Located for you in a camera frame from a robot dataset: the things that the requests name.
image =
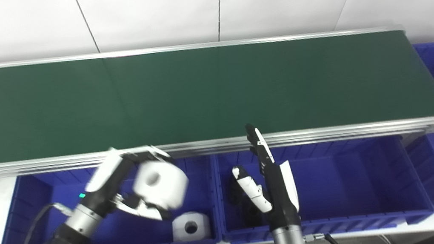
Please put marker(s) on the black plastic part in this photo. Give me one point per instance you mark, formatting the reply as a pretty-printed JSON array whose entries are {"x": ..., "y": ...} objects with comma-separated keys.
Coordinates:
[
  {"x": 252, "y": 215},
  {"x": 233, "y": 188}
]

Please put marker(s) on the white plastic part with hole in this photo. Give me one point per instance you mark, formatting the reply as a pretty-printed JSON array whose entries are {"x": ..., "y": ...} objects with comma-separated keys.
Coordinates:
[{"x": 181, "y": 230}]

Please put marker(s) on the green conveyor belt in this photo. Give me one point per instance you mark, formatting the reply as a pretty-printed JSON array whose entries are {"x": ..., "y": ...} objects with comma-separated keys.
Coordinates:
[{"x": 196, "y": 95}]

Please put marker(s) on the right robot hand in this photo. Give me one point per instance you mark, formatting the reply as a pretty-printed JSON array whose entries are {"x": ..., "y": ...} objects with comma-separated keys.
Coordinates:
[{"x": 279, "y": 194}]

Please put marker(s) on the white round plastic part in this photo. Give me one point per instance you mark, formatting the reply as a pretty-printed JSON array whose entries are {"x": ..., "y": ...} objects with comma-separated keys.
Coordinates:
[{"x": 162, "y": 186}]

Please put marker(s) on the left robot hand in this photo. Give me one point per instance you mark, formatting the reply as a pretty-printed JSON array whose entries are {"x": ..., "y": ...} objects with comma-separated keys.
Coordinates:
[{"x": 107, "y": 177}]

